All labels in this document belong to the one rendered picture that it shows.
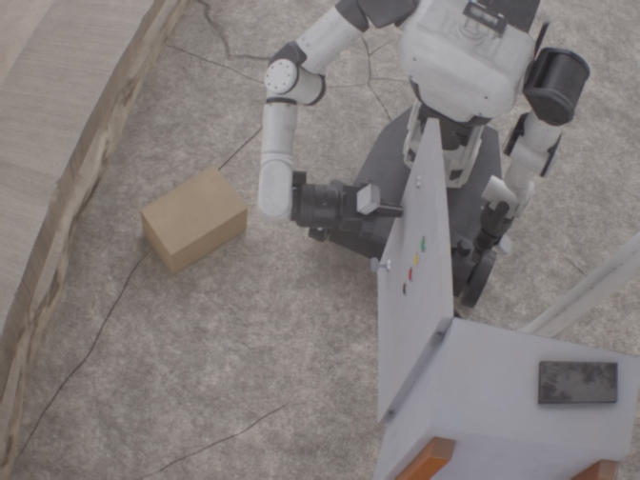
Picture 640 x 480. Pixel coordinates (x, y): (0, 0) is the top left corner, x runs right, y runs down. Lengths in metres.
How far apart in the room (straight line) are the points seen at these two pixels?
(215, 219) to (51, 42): 0.98
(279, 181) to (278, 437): 1.06
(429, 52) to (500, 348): 0.62
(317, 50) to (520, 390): 0.83
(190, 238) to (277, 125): 0.98
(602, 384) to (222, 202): 1.67
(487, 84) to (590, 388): 0.66
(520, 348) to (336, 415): 1.29
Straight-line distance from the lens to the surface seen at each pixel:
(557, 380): 1.41
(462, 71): 1.69
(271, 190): 1.74
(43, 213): 2.57
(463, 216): 2.82
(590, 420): 1.43
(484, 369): 1.39
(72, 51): 2.98
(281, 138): 1.78
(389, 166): 2.86
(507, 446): 1.40
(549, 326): 2.36
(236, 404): 2.62
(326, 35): 1.77
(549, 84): 1.71
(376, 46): 3.44
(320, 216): 1.76
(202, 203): 2.76
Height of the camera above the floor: 2.49
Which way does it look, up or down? 59 degrees down
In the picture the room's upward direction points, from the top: 13 degrees clockwise
